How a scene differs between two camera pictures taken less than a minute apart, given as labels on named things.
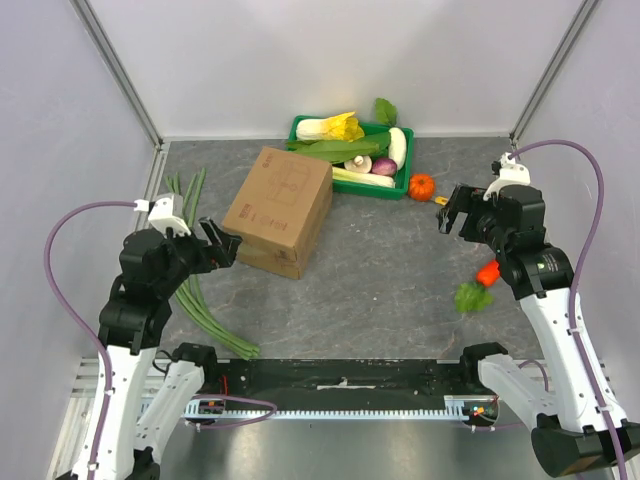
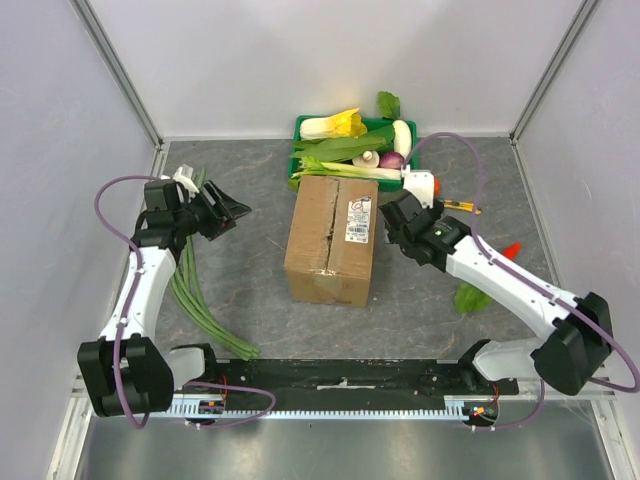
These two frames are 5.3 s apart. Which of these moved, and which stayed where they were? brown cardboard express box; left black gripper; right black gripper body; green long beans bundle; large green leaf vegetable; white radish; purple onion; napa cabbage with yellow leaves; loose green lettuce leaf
Moved: purple onion; brown cardboard express box; left black gripper; right black gripper body
Stayed: green long beans bundle; white radish; napa cabbage with yellow leaves; loose green lettuce leaf; large green leaf vegetable
